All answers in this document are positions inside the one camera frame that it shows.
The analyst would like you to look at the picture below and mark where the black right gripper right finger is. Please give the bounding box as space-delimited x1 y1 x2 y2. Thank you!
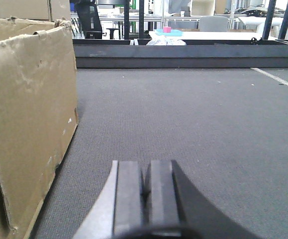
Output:
145 160 258 239

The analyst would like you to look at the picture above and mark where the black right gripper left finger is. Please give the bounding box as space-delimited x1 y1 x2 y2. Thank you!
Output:
73 160 143 239

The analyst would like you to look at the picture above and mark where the brown cardboard box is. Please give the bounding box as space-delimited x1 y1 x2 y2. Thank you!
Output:
0 17 79 239

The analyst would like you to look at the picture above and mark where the clear plastic bag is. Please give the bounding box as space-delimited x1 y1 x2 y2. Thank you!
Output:
146 36 186 46

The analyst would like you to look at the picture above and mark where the white table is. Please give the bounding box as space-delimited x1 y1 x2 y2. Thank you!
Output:
148 30 284 41

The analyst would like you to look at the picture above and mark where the light blue tray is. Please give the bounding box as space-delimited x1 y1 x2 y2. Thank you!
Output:
153 29 183 37

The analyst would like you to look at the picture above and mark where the pink cup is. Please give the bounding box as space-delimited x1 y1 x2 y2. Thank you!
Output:
163 26 172 33

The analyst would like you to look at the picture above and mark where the grey upholstered chair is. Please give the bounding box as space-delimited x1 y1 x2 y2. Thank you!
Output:
198 15 229 32

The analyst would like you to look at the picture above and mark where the black office chair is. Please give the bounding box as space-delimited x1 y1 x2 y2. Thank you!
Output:
75 0 102 39

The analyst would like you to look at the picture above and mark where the dark low platform rail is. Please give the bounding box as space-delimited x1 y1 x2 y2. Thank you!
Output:
73 38 288 69

